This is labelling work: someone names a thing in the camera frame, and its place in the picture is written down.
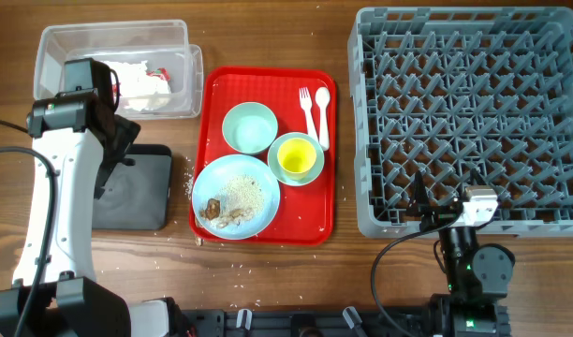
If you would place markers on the grey dishwasher rack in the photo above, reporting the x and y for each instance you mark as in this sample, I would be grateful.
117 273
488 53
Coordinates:
448 91

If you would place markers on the white plastic fork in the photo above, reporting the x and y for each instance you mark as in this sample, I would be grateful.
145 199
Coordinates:
306 105

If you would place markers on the white plastic spoon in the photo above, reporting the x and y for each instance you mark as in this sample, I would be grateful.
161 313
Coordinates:
323 99

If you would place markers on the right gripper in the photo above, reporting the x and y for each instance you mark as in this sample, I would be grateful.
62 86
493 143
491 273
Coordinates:
418 207

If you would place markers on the mint green bowl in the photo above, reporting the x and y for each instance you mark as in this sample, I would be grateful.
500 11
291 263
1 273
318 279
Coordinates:
250 128

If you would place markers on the red serving tray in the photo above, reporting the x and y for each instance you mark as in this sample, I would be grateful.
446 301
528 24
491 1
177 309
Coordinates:
305 214

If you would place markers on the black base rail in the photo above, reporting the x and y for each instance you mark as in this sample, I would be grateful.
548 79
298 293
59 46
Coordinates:
349 322

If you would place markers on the light blue bowl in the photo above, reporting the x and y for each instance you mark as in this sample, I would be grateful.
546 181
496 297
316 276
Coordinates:
273 164

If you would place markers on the yellow plastic cup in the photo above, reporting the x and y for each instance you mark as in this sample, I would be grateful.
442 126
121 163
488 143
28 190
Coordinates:
296 157

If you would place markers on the clear plastic bin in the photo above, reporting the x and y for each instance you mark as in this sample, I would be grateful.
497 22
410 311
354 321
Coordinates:
161 43

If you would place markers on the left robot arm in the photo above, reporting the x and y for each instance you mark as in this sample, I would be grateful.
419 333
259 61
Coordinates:
89 171

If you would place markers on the light blue plate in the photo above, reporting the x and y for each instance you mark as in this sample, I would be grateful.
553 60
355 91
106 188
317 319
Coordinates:
249 193

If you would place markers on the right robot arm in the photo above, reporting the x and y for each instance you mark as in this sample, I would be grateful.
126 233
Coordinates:
478 275

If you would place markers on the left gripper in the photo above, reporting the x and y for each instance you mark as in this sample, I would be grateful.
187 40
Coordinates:
129 131

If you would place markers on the black plastic bin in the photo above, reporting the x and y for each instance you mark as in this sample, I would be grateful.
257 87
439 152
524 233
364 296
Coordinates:
136 195

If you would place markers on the brown food scrap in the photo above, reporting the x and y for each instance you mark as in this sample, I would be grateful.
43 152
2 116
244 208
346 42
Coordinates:
212 209

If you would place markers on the white napkin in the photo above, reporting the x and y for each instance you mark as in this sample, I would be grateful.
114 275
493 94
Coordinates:
140 88

